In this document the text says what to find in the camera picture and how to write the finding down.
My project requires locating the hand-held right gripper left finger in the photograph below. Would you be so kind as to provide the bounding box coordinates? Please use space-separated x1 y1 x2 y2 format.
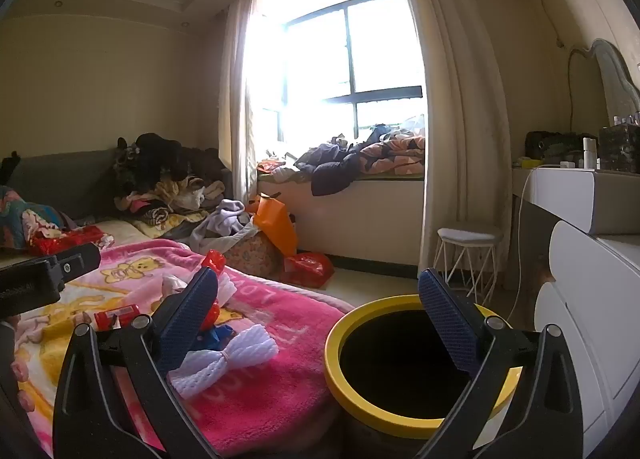
52 266 221 459

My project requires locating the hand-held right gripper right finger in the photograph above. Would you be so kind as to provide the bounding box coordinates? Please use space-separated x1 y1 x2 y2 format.
415 267 584 459

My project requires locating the red plastic wrapper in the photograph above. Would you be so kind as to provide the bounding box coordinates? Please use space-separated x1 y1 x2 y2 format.
200 303 222 331

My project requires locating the blue plastic toy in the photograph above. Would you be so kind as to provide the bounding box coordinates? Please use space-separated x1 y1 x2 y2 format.
197 324 234 348

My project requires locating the red foil wrapper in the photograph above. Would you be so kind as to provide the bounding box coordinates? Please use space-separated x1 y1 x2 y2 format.
200 249 226 275

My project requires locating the red and white candy wrapper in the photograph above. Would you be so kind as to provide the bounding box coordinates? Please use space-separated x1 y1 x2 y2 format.
92 304 142 331

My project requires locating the yellow-rimmed black trash bin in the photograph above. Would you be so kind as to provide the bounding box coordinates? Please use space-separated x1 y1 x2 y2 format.
324 295 523 459

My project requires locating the red printed cloth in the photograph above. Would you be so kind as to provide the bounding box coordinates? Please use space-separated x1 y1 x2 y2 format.
32 225 115 256

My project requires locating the floral quilt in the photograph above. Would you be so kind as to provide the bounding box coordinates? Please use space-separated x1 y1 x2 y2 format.
0 188 67 251

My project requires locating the floral fabric bag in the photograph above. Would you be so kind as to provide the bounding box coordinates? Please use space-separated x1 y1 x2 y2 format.
225 231 284 283

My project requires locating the lavender garment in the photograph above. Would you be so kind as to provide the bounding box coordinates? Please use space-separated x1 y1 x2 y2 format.
189 199 252 251

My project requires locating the pink printed blanket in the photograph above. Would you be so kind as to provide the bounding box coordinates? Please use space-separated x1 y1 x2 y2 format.
10 238 356 459

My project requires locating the grey upholstered headboard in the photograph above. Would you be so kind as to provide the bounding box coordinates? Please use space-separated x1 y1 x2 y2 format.
7 148 232 220

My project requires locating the pile of folded clothes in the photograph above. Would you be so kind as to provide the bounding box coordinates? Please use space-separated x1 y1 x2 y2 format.
114 176 227 241

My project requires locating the orange bag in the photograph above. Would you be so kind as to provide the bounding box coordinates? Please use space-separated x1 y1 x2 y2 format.
246 193 299 258

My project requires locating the red plastic bag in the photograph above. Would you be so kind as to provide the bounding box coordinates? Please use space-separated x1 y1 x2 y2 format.
282 251 335 288

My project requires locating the white window seat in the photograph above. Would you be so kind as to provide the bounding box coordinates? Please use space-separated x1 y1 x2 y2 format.
257 173 427 271

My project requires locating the white dressing table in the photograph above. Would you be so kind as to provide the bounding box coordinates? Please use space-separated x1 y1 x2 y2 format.
512 165 640 442

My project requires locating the pile of dark clothes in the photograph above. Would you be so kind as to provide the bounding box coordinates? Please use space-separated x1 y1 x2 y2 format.
112 133 227 190

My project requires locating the colourful crumpled cloth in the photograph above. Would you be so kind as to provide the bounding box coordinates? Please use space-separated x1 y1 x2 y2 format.
257 156 301 184

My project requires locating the orange patterned quilt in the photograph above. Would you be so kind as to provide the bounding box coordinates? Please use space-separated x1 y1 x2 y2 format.
357 133 427 176

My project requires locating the dark jacket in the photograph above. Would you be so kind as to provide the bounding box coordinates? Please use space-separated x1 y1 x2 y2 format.
295 141 362 198

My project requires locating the dark bag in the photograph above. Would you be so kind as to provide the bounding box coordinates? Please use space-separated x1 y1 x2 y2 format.
525 131 601 166

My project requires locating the cream thick curtain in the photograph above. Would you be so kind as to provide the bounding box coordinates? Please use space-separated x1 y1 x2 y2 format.
384 0 514 281

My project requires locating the sheer white curtain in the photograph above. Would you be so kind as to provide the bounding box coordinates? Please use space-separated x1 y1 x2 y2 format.
218 0 259 196

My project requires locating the dark storage box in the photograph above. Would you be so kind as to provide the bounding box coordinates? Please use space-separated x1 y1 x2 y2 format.
598 125 640 173

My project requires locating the window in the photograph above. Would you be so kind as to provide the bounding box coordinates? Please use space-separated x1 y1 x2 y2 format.
254 0 427 146

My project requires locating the wavy framed mirror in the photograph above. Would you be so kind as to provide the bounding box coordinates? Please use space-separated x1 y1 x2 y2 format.
566 38 640 134

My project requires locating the white wire stool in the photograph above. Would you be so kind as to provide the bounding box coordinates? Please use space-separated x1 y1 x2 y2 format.
432 225 504 306

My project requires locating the white cable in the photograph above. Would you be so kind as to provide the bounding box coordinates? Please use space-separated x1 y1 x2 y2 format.
509 165 567 326

